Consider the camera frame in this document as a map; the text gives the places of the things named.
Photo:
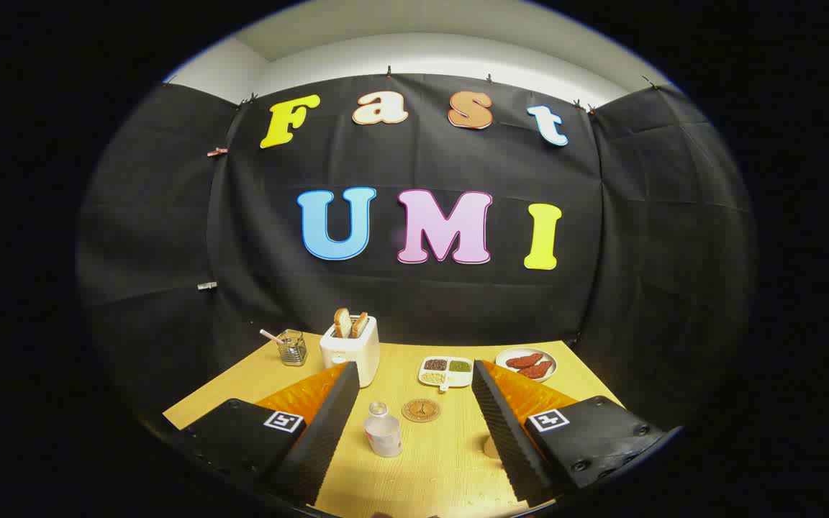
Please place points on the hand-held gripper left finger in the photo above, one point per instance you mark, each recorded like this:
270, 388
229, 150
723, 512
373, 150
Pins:
321, 432

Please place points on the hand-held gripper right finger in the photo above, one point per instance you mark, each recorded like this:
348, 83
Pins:
508, 432

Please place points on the clear juice bottle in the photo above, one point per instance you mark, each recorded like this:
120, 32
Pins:
383, 435

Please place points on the round wooden coaster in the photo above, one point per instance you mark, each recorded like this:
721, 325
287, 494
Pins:
421, 410

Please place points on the white round plate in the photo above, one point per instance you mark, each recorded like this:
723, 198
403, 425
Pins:
510, 373

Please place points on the red meat piece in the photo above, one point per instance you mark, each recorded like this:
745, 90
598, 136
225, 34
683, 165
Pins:
524, 360
537, 370

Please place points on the white toaster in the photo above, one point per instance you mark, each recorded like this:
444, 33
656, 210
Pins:
357, 352

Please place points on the divided white seed dish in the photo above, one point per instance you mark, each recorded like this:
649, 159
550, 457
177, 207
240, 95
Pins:
445, 371

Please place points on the wooden table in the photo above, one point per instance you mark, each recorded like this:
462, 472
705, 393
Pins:
429, 475

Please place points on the striped straw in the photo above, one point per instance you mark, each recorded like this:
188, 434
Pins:
269, 335

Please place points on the toast slice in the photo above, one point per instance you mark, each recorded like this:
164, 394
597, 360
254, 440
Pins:
342, 322
360, 324

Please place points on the orange clothespin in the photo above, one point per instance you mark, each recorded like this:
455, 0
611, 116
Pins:
217, 152

